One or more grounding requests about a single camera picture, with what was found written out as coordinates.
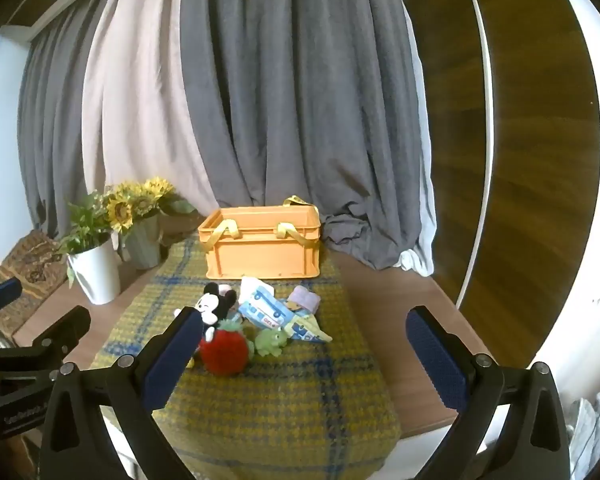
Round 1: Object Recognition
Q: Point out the green frog plush toy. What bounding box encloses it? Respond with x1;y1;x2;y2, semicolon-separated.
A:
253;327;292;358

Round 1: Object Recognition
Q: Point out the small bus print tissue pack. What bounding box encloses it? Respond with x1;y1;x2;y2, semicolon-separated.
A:
284;317;334;344

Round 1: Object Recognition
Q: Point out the white fluffy cloth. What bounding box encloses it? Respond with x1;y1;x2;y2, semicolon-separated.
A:
285;285;322;316

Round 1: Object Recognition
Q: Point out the brown patterned cushion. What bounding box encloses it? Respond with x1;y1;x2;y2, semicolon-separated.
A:
0;230;72;337

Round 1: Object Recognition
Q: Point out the black mouse plush toy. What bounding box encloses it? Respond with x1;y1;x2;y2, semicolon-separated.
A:
174;282;239;345

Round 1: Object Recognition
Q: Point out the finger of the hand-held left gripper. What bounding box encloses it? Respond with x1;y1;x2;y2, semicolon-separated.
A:
0;277;24;318
29;305;92;367

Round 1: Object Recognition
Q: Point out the white crumpled cloth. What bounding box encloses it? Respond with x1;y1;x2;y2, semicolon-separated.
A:
566;391;600;480

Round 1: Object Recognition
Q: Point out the white plant pot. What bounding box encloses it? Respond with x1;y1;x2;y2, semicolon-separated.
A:
67;238;123;305

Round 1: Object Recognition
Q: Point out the sunflower bouquet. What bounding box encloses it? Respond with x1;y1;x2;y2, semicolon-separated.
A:
102;176;197;235

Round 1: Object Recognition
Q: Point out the white tissue pack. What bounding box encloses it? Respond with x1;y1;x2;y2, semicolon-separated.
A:
237;276;276;306

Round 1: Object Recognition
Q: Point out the dark wooden door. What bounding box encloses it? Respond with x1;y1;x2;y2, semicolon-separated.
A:
394;0;600;312

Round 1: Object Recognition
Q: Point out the blue bus print tissue pack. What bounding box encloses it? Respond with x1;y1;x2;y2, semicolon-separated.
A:
236;289;296;329

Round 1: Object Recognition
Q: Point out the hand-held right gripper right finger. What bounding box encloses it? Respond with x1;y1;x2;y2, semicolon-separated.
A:
405;305;573;480

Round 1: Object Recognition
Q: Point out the beige curtain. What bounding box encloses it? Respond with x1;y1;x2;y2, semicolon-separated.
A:
81;0;222;213

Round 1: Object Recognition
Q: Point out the orange plastic box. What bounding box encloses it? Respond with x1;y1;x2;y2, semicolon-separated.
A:
198;195;324;281

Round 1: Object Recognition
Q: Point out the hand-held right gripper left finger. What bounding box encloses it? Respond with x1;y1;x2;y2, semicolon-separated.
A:
39;307;206;480

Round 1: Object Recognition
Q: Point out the green leafy plant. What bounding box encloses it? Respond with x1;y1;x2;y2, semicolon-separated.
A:
55;190;117;289

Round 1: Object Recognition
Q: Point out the white sheer curtain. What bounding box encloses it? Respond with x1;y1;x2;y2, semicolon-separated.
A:
399;10;438;277

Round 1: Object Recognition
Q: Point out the red strawberry plush toy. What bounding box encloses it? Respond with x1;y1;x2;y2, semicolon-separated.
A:
198;321;254;375

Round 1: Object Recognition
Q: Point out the yellow plaid blanket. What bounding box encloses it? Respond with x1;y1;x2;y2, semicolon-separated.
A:
90;237;404;475

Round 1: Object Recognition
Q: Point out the grey ribbed vase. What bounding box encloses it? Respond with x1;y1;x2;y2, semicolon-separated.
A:
123;215;164;270

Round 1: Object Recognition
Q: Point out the grey curtain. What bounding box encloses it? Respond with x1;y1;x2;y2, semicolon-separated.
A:
180;0;438;273
17;0;128;241

